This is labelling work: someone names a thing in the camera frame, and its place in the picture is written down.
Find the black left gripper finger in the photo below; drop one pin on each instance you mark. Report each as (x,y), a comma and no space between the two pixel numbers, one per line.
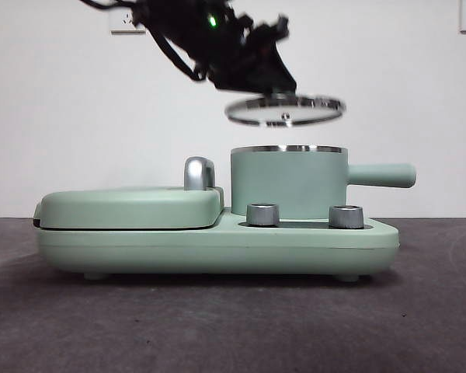
(256,74)

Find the glass lid with green knob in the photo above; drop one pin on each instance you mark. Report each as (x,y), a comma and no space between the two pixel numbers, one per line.
(314,105)

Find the mint green steamer pot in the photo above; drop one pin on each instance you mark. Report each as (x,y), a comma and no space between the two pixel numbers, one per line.
(287,182)

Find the silver control knob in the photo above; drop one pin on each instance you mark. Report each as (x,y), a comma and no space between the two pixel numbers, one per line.
(346,217)
(262,215)

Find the mint green breakfast machine base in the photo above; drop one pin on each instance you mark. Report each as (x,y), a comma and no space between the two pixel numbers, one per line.
(217,248)

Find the mint green griddle cover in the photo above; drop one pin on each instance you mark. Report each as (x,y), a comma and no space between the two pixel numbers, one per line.
(120,206)

